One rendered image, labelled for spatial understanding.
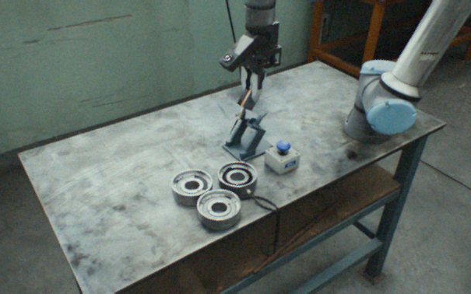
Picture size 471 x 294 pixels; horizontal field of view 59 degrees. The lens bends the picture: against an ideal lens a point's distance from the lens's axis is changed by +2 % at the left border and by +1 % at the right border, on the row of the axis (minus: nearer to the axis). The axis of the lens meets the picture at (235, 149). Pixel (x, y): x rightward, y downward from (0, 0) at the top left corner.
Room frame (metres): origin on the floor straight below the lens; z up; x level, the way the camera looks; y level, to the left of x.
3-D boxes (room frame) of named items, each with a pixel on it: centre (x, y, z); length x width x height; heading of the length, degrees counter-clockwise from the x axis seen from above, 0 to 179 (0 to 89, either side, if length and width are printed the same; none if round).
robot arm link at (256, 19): (1.03, -0.05, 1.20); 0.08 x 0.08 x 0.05
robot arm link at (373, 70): (1.12, -0.42, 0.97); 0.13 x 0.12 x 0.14; 175
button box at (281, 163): (0.94, -0.14, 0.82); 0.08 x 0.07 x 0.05; 126
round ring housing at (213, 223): (0.73, 0.04, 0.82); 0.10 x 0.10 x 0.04
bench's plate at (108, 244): (1.07, -0.03, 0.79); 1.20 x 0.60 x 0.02; 126
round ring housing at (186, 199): (0.80, 0.11, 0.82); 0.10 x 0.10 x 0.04
